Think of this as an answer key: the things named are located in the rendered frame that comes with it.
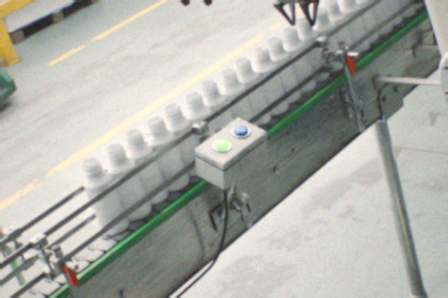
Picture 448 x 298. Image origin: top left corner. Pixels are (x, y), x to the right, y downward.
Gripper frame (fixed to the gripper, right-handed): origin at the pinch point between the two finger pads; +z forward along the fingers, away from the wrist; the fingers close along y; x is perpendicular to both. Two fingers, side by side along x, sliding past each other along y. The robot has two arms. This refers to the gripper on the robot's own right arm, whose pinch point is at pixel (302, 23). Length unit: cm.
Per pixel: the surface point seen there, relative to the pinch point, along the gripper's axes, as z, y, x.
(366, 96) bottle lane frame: 25.1, -6.2, -10.1
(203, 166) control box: 7, -15, 55
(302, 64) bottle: 7.8, -3.1, 7.1
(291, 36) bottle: 0.5, -1.8, 6.9
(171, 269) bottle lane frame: 28, -6, 66
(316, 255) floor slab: 116, 62, -43
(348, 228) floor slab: 116, 61, -63
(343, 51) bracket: 6.6, -11.8, 1.3
